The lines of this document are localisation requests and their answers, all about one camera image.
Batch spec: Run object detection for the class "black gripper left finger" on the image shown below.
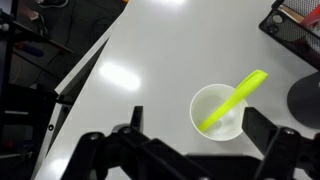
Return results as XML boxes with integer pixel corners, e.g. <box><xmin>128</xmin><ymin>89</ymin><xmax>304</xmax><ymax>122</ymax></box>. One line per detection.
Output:
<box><xmin>61</xmin><ymin>106</ymin><xmax>200</xmax><ymax>180</ymax></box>

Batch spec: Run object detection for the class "white paper cup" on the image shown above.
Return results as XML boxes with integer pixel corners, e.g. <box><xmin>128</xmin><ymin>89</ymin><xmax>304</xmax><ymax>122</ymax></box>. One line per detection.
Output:
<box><xmin>189</xmin><ymin>84</ymin><xmax>248</xmax><ymax>142</ymax></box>

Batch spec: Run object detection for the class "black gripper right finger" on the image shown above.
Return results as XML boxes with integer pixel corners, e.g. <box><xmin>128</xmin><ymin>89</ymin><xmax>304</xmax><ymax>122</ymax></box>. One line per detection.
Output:
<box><xmin>242</xmin><ymin>107</ymin><xmax>320</xmax><ymax>180</ymax></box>

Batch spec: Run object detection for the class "black mesh desk organizer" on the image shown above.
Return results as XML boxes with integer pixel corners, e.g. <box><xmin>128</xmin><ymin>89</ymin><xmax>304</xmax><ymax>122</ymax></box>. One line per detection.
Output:
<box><xmin>259</xmin><ymin>0</ymin><xmax>320</xmax><ymax>70</ymax></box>

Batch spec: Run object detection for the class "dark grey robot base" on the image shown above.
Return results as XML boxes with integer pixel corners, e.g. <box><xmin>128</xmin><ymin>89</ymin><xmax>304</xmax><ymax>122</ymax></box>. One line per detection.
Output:
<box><xmin>287</xmin><ymin>72</ymin><xmax>320</xmax><ymax>129</ymax></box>

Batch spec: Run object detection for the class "neon yellow pen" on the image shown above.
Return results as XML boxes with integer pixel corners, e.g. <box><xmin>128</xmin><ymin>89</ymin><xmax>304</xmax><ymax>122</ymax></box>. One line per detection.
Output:
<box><xmin>199</xmin><ymin>70</ymin><xmax>268</xmax><ymax>132</ymax></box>

